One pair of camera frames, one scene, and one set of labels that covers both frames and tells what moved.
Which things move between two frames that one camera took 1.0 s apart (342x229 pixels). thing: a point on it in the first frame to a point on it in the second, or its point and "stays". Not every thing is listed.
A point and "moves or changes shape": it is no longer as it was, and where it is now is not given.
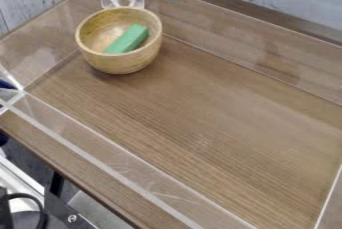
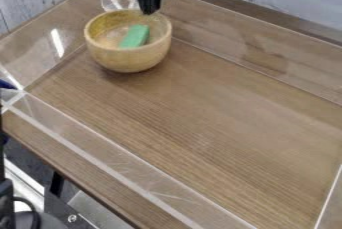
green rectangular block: (131, 38) moves or changes shape
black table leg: (57, 186) stays
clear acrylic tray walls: (195, 111) stays
